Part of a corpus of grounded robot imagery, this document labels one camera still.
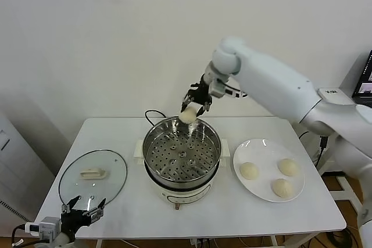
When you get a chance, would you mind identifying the round glass pot lid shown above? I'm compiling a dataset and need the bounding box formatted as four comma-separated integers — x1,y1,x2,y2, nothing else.
58,149,129,207

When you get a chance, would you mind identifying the black floor cable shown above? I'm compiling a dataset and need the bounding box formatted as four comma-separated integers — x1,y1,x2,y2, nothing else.
315,227,361,248

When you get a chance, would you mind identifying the white steamed baozi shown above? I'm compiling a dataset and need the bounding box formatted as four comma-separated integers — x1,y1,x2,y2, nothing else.
271,178,294,199
239,162,260,181
178,106,197,124
277,159,299,177

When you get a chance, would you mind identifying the perforated steel steamer basket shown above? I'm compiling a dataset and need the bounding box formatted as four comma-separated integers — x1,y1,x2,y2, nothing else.
134,116,230,186

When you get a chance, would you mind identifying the cream electric cooker base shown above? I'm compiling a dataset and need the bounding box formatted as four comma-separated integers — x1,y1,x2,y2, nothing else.
133,154,229,211

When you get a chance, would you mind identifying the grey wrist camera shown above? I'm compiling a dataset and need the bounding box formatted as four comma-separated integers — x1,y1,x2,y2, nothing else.
24,216,62,242
209,78,248,99

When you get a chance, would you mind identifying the black cooker power cable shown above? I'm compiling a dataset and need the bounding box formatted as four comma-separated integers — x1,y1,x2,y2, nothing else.
144,110,166,127

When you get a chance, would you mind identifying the white floor cabinet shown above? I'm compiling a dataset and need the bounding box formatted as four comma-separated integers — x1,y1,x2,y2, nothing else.
0,110,58,231

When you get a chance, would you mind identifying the open black laptop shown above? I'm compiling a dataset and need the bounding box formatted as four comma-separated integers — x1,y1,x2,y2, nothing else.
351,49,372,99

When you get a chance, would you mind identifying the large white plate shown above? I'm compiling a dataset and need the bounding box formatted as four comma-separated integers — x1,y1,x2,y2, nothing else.
232,138,306,203

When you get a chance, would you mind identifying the black laptop adapter cable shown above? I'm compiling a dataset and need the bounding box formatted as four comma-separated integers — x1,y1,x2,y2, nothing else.
298,130,328,170

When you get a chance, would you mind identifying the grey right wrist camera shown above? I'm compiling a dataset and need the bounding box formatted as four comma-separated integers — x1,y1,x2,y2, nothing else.
209,78,248,99

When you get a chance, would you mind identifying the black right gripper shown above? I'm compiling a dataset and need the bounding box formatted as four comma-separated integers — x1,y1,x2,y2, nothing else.
180,74,212,117

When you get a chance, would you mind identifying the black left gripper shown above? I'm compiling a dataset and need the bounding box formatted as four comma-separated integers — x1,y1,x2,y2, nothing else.
60,195,106,242

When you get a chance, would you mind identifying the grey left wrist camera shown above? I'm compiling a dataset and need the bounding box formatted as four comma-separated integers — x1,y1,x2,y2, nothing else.
24,216,62,242

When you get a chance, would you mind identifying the white side desk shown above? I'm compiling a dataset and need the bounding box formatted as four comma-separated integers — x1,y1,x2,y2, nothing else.
292,87,369,218

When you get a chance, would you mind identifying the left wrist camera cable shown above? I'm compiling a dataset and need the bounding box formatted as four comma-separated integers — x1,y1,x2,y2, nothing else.
10,224,28,248

